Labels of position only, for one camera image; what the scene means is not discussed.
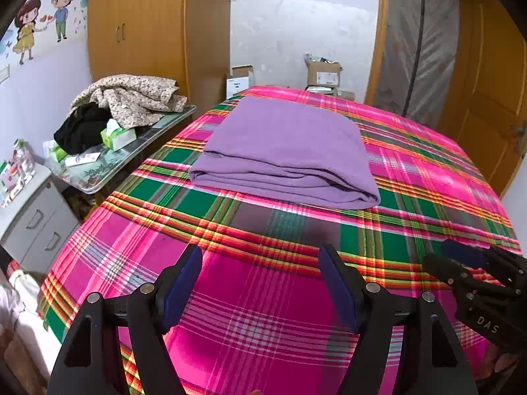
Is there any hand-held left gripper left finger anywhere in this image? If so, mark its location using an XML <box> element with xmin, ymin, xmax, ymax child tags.
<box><xmin>47</xmin><ymin>245</ymin><xmax>203</xmax><ymax>395</ymax></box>

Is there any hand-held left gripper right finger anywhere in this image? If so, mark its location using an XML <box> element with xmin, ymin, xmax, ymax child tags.
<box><xmin>319</xmin><ymin>245</ymin><xmax>474</xmax><ymax>395</ymax></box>

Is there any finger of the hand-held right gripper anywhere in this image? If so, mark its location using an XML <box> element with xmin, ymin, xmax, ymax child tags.
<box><xmin>440</xmin><ymin>239</ymin><xmax>492</xmax><ymax>270</ymax></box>
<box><xmin>423</xmin><ymin>253</ymin><xmax>474</xmax><ymax>293</ymax></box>

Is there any purple garment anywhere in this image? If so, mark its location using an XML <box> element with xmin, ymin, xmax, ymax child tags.
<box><xmin>189</xmin><ymin>96</ymin><xmax>381</xmax><ymax>210</ymax></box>

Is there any person's right hand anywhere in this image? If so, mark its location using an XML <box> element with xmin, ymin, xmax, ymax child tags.
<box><xmin>473</xmin><ymin>339</ymin><xmax>527</xmax><ymax>381</ymax></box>

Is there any pink green plaid bed sheet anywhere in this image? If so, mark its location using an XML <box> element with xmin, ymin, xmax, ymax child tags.
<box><xmin>37</xmin><ymin>86</ymin><xmax>521</xmax><ymax>395</ymax></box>

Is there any glass-top table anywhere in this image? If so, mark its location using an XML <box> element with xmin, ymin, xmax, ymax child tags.
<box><xmin>44</xmin><ymin>105</ymin><xmax>197</xmax><ymax>195</ymax></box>

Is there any white cloth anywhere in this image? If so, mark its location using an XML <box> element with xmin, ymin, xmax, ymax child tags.
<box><xmin>0</xmin><ymin>284</ymin><xmax>62</xmax><ymax>356</ymax></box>

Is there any grey drawer cabinet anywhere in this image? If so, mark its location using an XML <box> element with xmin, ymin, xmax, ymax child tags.
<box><xmin>0</xmin><ymin>162</ymin><xmax>81</xmax><ymax>274</ymax></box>

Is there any white bag with red trim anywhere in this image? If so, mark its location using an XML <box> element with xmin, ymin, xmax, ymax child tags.
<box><xmin>6</xmin><ymin>261</ymin><xmax>42</xmax><ymax>317</ymax></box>

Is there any wooden door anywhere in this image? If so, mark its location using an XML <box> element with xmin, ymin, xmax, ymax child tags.
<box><xmin>436</xmin><ymin>0</ymin><xmax>527</xmax><ymax>198</ymax></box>

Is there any white tube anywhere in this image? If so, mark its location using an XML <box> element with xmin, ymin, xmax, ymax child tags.
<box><xmin>65</xmin><ymin>152</ymin><xmax>101</xmax><ymax>168</ymax></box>

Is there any green tissue pack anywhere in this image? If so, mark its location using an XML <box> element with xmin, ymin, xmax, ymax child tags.
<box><xmin>100</xmin><ymin>118</ymin><xmax>137</xmax><ymax>152</ymax></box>
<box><xmin>43</xmin><ymin>140</ymin><xmax>69</xmax><ymax>163</ymax></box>

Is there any black garment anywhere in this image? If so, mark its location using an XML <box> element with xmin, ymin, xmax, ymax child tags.
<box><xmin>53</xmin><ymin>103</ymin><xmax>112</xmax><ymax>154</ymax></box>

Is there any beige floral garment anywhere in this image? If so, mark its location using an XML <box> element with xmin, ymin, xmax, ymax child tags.
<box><xmin>69</xmin><ymin>74</ymin><xmax>188</xmax><ymax>129</ymax></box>

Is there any pile of medicine boxes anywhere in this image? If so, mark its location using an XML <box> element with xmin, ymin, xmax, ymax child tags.
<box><xmin>0</xmin><ymin>139</ymin><xmax>37</xmax><ymax>208</ymax></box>

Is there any clear plastic curtain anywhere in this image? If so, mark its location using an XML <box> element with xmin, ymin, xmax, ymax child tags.
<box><xmin>376</xmin><ymin>0</ymin><xmax>459</xmax><ymax>129</ymax></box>

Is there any white cardboard box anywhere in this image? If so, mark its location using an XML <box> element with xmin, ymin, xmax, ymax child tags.
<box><xmin>226</xmin><ymin>65</ymin><xmax>255</xmax><ymax>100</ymax></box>

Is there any labelled cardboard parcel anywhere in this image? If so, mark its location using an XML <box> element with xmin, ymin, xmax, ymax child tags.
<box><xmin>305</xmin><ymin>53</ymin><xmax>343</xmax><ymax>89</ymax></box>

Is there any wooden wardrobe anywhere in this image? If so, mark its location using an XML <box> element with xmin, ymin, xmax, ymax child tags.
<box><xmin>87</xmin><ymin>0</ymin><xmax>233</xmax><ymax>108</ymax></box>

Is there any metal door handle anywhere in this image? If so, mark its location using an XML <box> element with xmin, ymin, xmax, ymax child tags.
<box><xmin>510</xmin><ymin>121</ymin><xmax>527</xmax><ymax>153</ymax></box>

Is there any wooden door frame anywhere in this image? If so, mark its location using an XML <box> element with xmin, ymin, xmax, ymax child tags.
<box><xmin>364</xmin><ymin>0</ymin><xmax>474</xmax><ymax>120</ymax></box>

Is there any cartoon wall sticker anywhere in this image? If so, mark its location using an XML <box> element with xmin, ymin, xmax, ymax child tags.
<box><xmin>0</xmin><ymin>0</ymin><xmax>91</xmax><ymax>66</ymax></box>

